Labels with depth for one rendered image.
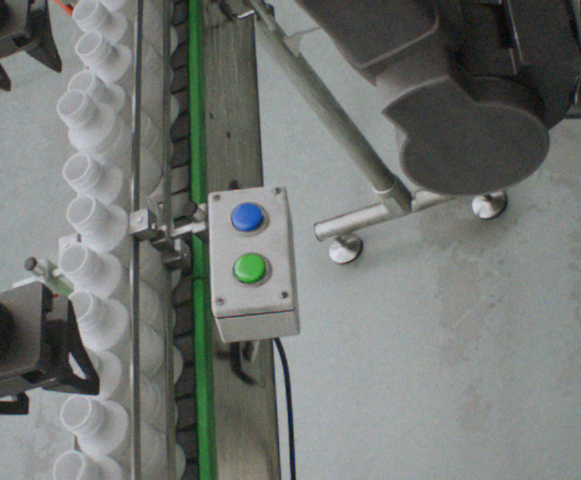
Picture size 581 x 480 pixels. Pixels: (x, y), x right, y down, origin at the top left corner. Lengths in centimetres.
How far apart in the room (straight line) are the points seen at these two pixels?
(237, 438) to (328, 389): 110
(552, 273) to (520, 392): 24
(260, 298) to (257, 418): 26
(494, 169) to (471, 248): 189
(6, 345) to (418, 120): 36
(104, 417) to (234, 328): 16
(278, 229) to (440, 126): 69
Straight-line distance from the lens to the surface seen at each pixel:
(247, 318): 129
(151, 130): 153
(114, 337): 132
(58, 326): 88
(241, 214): 131
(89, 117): 142
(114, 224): 138
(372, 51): 62
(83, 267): 133
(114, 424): 127
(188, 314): 145
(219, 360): 145
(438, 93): 61
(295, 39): 200
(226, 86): 172
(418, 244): 259
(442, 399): 243
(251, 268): 128
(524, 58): 63
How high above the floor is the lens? 209
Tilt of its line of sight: 50 degrees down
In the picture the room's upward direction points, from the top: 44 degrees counter-clockwise
